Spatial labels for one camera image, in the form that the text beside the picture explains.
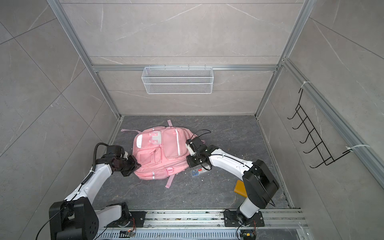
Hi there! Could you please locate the pink student backpack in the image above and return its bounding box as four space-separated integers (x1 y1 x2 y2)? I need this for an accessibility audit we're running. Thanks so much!
132 121 197 189

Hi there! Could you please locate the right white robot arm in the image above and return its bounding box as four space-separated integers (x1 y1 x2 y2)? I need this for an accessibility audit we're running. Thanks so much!
186 137 280 224

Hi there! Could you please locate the white wire mesh basket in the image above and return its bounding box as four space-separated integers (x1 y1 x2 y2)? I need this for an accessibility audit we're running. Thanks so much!
142 67 214 95

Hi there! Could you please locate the black wire hook rack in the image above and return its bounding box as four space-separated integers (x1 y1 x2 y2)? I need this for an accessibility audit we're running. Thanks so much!
287 89 353 169

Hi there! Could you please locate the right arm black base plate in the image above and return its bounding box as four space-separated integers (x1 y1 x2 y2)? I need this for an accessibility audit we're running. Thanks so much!
223 209 265 227

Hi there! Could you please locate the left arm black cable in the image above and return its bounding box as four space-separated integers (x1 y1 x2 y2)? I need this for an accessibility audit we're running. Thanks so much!
35 142 110 240

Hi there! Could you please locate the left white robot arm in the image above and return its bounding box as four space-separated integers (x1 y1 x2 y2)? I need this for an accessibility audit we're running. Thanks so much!
48 143 141 240

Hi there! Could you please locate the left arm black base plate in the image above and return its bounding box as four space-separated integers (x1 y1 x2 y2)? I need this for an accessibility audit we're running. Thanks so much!
111 211 147 229

